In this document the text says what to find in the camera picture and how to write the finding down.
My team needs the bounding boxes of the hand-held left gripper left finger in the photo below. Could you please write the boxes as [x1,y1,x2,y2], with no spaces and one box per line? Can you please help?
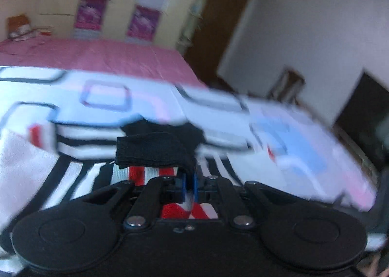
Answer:
[81,173,187,231]

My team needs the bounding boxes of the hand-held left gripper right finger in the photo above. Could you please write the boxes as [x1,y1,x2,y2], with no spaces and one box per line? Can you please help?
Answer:
[193,172,295,231]

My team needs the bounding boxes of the striped black white red sweater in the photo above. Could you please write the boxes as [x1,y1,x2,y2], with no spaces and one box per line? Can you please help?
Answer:
[0,117,256,268]

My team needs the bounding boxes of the light blue patterned bed sheet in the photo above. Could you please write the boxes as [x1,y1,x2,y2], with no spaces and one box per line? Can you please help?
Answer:
[0,66,386,274]

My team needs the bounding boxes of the brown wooden chair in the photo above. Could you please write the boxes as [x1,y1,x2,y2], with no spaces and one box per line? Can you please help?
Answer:
[267,68,306,105]

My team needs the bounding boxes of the pink bedspread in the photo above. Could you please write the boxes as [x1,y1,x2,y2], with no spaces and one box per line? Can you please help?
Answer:
[0,35,210,89]

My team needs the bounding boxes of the brown wooden door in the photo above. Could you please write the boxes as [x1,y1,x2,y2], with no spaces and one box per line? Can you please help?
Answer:
[185,0,253,83]

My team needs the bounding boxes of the black television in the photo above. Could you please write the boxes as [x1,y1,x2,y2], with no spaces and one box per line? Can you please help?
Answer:
[333,71,389,172]

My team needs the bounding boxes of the items on bed corner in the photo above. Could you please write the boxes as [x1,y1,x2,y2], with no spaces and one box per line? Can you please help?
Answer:
[7,15,41,41]

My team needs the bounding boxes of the white wall shelf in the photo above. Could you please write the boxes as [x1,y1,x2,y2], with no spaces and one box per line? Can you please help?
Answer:
[176,0,220,54]

